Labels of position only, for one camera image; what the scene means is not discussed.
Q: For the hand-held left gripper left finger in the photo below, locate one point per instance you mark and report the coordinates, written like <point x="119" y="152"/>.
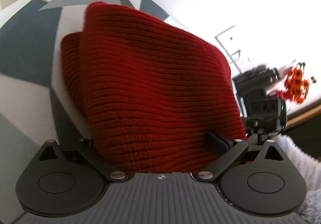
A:
<point x="96" y="158"/>

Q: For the wooden door frame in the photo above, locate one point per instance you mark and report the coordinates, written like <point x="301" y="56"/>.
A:
<point x="306" y="116"/>

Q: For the black insulated bottle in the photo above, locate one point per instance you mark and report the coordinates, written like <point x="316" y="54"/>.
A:
<point x="255" y="77"/>

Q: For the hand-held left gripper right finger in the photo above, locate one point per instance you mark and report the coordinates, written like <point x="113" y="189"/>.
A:
<point x="217" y="142"/>

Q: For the person's right forearm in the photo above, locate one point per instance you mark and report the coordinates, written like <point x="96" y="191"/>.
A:
<point x="301" y="163"/>

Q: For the white wall socket panel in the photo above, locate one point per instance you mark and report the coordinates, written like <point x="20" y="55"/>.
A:
<point x="228" y="40"/>

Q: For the orange artificial flowers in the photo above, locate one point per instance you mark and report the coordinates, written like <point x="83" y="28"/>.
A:
<point x="298" y="80"/>

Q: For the red beige black knit sweater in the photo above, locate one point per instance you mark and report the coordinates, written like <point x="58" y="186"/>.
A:
<point x="150" y="88"/>

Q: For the red vase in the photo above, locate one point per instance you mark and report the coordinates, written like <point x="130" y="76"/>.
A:
<point x="284" y="94"/>

